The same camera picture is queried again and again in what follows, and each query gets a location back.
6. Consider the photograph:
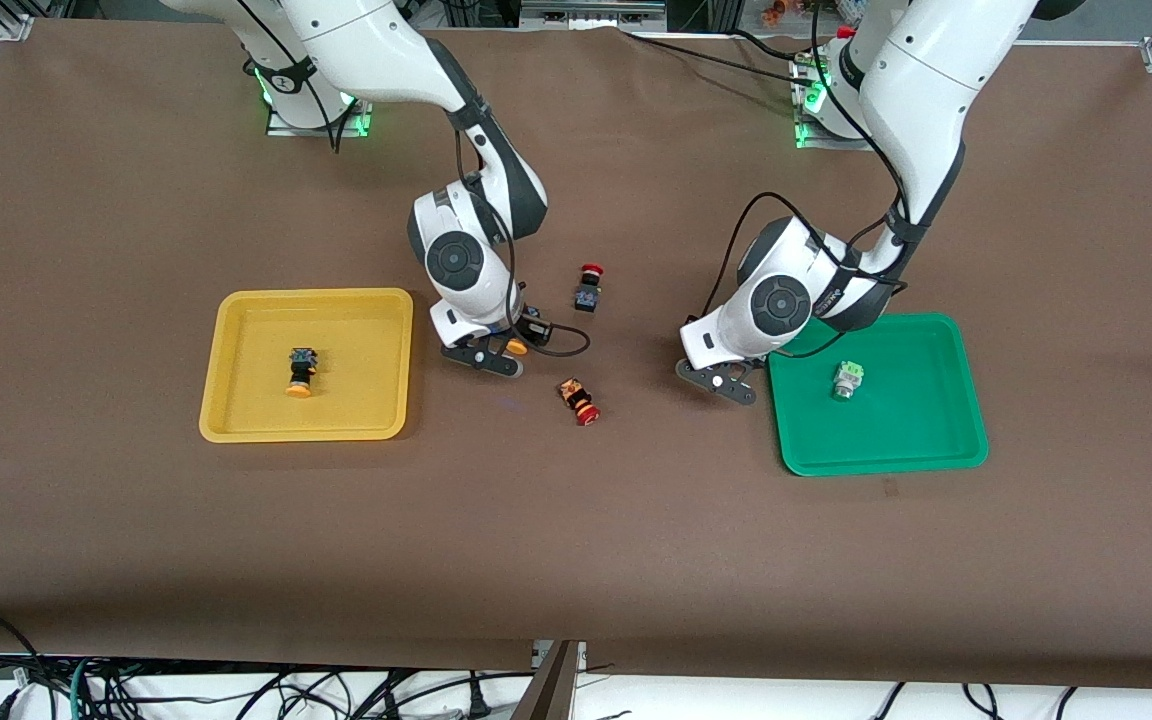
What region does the green plastic tray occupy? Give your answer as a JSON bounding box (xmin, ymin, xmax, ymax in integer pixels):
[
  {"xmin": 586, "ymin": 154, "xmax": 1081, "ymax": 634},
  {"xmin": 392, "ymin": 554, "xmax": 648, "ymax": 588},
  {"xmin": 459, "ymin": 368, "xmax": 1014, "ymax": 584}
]
[{"xmin": 768, "ymin": 312, "xmax": 990, "ymax": 478}]

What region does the yellow plastic tray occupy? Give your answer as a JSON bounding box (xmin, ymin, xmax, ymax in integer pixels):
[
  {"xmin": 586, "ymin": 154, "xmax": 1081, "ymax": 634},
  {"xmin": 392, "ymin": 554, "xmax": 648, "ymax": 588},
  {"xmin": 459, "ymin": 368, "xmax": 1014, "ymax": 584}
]
[{"xmin": 198, "ymin": 288, "xmax": 415, "ymax": 444}]

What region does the brown table cover sheet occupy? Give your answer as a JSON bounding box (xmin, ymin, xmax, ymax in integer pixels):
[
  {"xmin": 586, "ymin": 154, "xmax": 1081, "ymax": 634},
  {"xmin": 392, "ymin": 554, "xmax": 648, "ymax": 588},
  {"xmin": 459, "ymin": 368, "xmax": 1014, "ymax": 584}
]
[{"xmin": 0, "ymin": 18, "xmax": 1152, "ymax": 691}]

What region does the brown table leg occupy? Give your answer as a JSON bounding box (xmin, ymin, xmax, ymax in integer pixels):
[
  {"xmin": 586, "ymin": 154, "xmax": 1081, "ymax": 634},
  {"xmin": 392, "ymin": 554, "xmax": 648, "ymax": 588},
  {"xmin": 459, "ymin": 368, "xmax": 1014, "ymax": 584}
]
[{"xmin": 511, "ymin": 640, "xmax": 585, "ymax": 720}]

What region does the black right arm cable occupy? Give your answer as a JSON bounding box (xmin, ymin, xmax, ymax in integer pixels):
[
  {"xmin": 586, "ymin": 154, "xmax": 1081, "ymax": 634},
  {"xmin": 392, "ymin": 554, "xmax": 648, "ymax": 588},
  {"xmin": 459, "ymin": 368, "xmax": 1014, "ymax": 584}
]
[{"xmin": 451, "ymin": 125, "xmax": 527, "ymax": 326}]

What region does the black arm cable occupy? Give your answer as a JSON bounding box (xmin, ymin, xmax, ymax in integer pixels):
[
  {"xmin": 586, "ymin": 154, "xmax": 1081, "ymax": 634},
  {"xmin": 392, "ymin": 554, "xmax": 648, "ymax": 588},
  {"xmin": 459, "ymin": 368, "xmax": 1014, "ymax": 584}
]
[
  {"xmin": 704, "ymin": 0, "xmax": 915, "ymax": 323},
  {"xmin": 451, "ymin": 125, "xmax": 527, "ymax": 326}
]

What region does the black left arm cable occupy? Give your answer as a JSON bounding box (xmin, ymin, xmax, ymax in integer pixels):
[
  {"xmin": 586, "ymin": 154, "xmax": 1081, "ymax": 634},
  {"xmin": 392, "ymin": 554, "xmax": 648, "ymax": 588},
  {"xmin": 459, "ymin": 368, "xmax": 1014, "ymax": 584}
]
[{"xmin": 704, "ymin": 0, "xmax": 915, "ymax": 323}]

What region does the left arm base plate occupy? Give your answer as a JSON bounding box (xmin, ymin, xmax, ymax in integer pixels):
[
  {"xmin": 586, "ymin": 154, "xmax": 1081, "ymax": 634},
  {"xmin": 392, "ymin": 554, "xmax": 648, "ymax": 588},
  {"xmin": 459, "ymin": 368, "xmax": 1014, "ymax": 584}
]
[{"xmin": 789, "ymin": 52, "xmax": 879, "ymax": 152}]

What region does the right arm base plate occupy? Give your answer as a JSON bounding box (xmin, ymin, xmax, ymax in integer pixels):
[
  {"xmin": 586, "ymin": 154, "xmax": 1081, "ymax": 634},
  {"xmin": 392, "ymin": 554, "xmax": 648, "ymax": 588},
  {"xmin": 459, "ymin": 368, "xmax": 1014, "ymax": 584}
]
[{"xmin": 254, "ymin": 58, "xmax": 374, "ymax": 138}]

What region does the black cable across table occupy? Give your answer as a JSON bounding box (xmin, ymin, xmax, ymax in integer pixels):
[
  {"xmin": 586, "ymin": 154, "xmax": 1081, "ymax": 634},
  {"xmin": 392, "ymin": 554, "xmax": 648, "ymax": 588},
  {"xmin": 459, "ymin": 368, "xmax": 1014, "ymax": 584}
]
[{"xmin": 621, "ymin": 30, "xmax": 842, "ymax": 96}]

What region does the green floor cable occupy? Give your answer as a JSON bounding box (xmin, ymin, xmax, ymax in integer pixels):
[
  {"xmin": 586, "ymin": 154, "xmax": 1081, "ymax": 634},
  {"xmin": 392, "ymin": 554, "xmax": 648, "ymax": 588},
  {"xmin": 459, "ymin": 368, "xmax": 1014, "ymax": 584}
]
[{"xmin": 71, "ymin": 656, "xmax": 102, "ymax": 720}]

